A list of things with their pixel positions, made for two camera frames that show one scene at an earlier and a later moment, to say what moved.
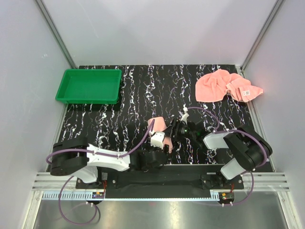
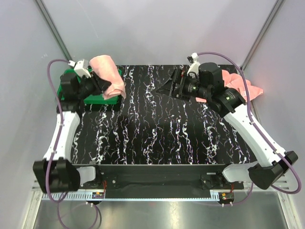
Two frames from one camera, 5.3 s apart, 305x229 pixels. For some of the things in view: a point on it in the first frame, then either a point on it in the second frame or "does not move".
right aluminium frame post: x=277 y=5 does not move
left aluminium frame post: x=55 y=32 does not move
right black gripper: x=174 y=134 -> x=168 y=87
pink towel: x=159 y=124 -> x=106 y=66
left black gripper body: x=154 y=149 -> x=87 y=87
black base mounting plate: x=160 y=182 does not move
